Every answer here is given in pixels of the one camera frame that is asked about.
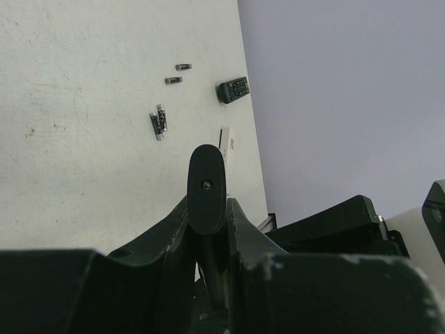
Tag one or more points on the wide black remote control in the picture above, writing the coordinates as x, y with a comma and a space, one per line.
233, 90

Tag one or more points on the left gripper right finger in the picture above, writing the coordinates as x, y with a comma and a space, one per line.
273, 291

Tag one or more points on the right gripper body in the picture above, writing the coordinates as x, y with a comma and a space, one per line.
351, 227

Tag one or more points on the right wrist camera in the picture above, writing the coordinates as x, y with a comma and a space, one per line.
422, 232

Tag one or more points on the AAA battery far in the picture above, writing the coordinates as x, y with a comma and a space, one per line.
184, 66

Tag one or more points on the slim black remote control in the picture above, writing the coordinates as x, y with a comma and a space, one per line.
206, 209

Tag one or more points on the white remote control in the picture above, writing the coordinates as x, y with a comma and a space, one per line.
227, 144

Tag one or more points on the aaa battery pair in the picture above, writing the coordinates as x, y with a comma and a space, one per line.
158, 131
162, 117

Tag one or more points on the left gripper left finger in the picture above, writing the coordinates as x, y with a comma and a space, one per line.
145, 286

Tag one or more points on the aluminium frame rail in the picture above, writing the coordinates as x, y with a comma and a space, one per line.
268, 224

